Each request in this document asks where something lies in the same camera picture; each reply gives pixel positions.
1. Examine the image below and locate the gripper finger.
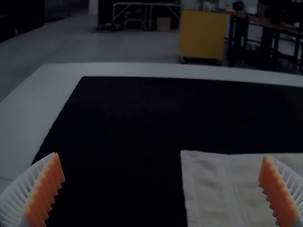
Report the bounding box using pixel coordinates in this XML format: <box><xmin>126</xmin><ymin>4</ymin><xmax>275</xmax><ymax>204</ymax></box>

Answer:
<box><xmin>258</xmin><ymin>155</ymin><xmax>303</xmax><ymax>227</ymax></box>
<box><xmin>0</xmin><ymin>152</ymin><xmax>66</xmax><ymax>227</ymax></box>

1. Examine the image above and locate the pale towel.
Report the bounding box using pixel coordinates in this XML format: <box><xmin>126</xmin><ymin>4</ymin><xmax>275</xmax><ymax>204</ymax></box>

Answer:
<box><xmin>180</xmin><ymin>150</ymin><xmax>303</xmax><ymax>227</ymax></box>

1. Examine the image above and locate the black mat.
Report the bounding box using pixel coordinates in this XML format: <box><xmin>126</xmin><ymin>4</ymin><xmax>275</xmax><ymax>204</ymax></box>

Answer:
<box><xmin>32</xmin><ymin>76</ymin><xmax>303</xmax><ymax>227</ymax></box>

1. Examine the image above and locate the metal-framed workbench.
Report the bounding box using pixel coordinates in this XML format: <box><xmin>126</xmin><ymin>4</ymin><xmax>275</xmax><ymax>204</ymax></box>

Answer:
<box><xmin>223</xmin><ymin>10</ymin><xmax>303</xmax><ymax>75</ymax></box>

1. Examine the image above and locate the yellow wheeled cabinet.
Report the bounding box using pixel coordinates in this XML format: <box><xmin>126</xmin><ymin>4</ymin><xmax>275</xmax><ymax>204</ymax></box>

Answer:
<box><xmin>179</xmin><ymin>9</ymin><xmax>228</xmax><ymax>66</ymax></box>

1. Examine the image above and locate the small cardboard carton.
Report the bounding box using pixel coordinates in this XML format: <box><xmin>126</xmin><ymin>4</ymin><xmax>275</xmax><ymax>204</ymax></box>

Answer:
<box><xmin>157</xmin><ymin>17</ymin><xmax>171</xmax><ymax>30</ymax></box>

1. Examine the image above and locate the pale metal frame trolley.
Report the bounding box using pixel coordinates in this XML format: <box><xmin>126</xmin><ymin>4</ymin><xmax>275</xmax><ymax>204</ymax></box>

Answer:
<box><xmin>112</xmin><ymin>2</ymin><xmax>182</xmax><ymax>31</ymax></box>

